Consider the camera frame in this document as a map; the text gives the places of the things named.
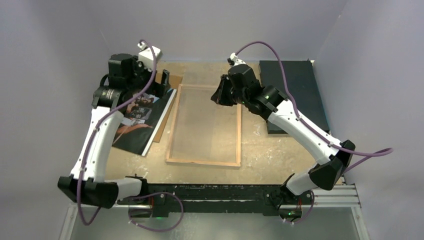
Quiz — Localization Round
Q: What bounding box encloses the brown backing board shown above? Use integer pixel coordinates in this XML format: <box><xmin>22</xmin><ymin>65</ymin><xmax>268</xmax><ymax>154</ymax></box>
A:
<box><xmin>152</xmin><ymin>74</ymin><xmax>183</xmax><ymax>143</ymax></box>

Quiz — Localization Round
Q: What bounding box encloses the printed photo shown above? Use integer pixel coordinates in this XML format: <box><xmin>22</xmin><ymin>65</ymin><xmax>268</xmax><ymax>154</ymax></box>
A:
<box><xmin>112</xmin><ymin>88</ymin><xmax>176</xmax><ymax>157</ymax></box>

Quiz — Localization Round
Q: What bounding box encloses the clear acrylic sheet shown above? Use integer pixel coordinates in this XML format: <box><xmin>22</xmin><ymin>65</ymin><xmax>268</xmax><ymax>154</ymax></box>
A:
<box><xmin>170</xmin><ymin>86</ymin><xmax>240</xmax><ymax>164</ymax></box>

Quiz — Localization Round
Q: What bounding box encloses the picture frame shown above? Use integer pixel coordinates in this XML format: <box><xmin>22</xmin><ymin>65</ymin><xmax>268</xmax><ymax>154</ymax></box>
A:
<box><xmin>164</xmin><ymin>83</ymin><xmax>243</xmax><ymax>168</ymax></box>

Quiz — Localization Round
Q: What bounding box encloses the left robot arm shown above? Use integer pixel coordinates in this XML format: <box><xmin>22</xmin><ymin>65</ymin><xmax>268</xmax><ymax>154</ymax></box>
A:
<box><xmin>57</xmin><ymin>49</ymin><xmax>170</xmax><ymax>209</ymax></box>

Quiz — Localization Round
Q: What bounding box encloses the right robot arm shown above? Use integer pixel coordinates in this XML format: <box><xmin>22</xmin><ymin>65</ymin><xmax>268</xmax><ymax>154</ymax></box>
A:
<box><xmin>210</xmin><ymin>64</ymin><xmax>356</xmax><ymax>204</ymax></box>

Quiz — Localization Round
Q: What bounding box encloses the black foam mat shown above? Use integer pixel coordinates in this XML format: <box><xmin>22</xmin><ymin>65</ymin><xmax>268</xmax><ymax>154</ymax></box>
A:
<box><xmin>259</xmin><ymin>59</ymin><xmax>330</xmax><ymax>133</ymax></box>

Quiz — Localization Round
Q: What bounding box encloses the black mounting plate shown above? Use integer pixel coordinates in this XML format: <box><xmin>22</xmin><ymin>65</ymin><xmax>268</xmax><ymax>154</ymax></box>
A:
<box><xmin>117</xmin><ymin>183</ymin><xmax>312</xmax><ymax>217</ymax></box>

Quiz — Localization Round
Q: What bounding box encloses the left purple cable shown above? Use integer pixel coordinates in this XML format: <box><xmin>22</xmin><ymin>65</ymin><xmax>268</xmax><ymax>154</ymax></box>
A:
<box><xmin>76</xmin><ymin>39</ymin><xmax>184</xmax><ymax>232</ymax></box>

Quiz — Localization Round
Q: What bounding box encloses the purple cable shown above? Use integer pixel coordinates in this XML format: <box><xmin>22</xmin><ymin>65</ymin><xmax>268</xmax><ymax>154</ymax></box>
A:
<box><xmin>228</xmin><ymin>41</ymin><xmax>394</xmax><ymax>226</ymax></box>
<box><xmin>76</xmin><ymin>39</ymin><xmax>184</xmax><ymax>232</ymax></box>

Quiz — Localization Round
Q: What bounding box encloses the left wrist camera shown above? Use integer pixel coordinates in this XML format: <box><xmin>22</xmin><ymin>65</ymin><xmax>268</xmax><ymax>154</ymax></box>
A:
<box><xmin>137</xmin><ymin>43</ymin><xmax>162</xmax><ymax>72</ymax></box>

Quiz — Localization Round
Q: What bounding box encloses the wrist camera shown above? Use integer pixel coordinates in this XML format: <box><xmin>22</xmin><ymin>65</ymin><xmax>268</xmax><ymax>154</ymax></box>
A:
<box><xmin>227</xmin><ymin>52</ymin><xmax>246</xmax><ymax>68</ymax></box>
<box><xmin>137</xmin><ymin>43</ymin><xmax>162</xmax><ymax>72</ymax></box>

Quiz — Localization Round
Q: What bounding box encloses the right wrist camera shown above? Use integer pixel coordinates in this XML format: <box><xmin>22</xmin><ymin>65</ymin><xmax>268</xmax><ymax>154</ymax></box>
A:
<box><xmin>227</xmin><ymin>52</ymin><xmax>246</xmax><ymax>68</ymax></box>

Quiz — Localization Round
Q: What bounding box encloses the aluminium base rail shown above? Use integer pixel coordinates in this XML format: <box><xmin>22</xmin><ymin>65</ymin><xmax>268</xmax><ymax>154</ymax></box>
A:
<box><xmin>68</xmin><ymin>184</ymin><xmax>361</xmax><ymax>209</ymax></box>

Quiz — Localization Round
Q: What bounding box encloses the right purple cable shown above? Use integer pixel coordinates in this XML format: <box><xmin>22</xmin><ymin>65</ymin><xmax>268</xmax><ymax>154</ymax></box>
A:
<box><xmin>228</xmin><ymin>41</ymin><xmax>394</xmax><ymax>226</ymax></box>

